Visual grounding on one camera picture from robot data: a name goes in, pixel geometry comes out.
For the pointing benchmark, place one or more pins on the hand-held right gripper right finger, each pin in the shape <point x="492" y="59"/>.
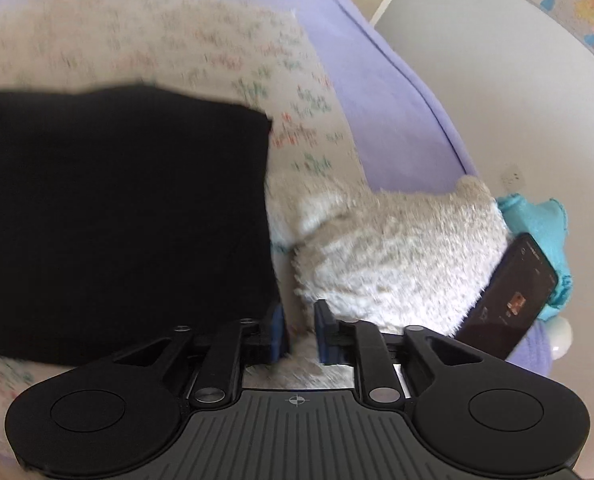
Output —
<point x="323" y="335"/>

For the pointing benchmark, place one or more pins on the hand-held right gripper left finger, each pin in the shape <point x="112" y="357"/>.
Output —
<point x="278" y="335"/>

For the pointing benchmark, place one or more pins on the black pants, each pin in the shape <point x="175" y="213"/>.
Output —
<point x="102" y="210"/>

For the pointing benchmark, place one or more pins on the fluffy white pillow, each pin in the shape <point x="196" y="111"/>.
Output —
<point x="402" y="260"/>

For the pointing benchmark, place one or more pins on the black smartphone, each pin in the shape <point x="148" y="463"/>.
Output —
<point x="512" y="290"/>

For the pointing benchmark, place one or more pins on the purple bed sheet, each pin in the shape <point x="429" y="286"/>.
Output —
<point x="377" y="110"/>

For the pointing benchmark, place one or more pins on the white round object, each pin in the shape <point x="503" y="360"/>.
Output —
<point x="561" y="337"/>

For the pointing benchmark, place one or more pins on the turquoise plush toy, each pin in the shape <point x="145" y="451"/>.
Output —
<point x="542" y="225"/>

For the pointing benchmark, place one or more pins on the floral print blanket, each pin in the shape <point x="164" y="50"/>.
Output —
<point x="177" y="45"/>

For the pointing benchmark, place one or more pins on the wall map poster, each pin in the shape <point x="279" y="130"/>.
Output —
<point x="577" y="10"/>

